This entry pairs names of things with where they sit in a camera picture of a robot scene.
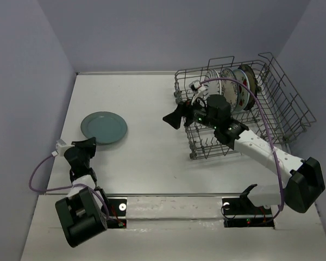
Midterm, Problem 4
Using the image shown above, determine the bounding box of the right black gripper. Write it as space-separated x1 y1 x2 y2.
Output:
162 94 219 130

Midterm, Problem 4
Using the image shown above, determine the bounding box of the plain teal plate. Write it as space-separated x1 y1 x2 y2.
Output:
80 111 128 145

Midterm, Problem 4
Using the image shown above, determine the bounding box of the white blue striped plate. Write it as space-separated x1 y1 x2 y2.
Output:
204 69 221 99

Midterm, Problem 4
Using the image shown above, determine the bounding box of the blue floral pattern plate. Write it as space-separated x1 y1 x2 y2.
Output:
220 68 239 112

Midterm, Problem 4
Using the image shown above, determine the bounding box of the white strawberry pattern plate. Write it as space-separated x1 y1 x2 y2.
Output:
233 69 250 111

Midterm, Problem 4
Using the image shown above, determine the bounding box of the dark striped rim plate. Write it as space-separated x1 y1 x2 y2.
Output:
238 64 258 111

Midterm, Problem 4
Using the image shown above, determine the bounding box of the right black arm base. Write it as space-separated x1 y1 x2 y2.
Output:
221 197 274 228

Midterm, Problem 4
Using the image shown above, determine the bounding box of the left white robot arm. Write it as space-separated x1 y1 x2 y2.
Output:
55 138 110 248

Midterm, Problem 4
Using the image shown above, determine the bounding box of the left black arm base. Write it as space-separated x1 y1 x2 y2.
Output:
106 197 127 229

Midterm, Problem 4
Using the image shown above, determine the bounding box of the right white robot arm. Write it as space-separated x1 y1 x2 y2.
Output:
163 95 325 213

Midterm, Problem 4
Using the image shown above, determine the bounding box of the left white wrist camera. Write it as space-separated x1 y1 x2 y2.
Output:
51 139 73 157

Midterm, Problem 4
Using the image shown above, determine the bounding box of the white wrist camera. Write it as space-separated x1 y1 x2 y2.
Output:
51 139 73 157
189 80 207 104

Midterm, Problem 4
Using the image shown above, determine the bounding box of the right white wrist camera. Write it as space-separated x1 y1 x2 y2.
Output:
189 80 207 104

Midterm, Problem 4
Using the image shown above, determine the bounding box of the grey wire dish rack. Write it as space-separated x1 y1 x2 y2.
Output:
174 52 316 150

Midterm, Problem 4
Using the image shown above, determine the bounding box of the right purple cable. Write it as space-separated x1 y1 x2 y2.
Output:
200 78 285 221

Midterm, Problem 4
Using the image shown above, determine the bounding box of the purple cable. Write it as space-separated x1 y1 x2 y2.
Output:
200 78 285 221
29 154 111 221

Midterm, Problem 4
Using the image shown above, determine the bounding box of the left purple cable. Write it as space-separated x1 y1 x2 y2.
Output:
29 154 111 221

